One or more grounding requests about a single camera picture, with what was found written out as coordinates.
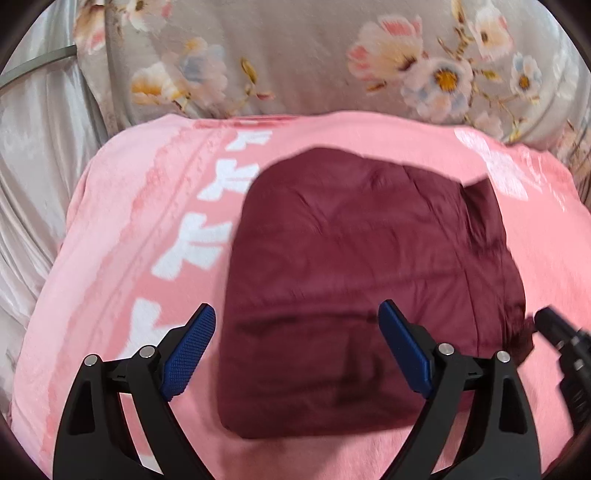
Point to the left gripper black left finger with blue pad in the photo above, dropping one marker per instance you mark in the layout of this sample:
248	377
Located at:
94	441

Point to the grey floral bedsheet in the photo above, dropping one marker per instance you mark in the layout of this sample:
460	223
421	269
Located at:
506	68

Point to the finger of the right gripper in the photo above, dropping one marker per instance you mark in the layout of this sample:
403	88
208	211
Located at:
573	346

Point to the maroon quilted down jacket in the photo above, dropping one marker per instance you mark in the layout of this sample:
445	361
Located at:
325	237

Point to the silver satin curtain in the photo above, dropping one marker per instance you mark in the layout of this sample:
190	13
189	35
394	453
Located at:
50	128

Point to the pink blanket with white bows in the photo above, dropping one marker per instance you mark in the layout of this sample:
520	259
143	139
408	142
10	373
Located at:
150	222

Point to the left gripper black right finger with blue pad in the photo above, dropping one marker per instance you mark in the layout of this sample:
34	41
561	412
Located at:
500	440

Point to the grey metal rail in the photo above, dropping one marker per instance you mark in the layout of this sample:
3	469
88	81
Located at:
36	63

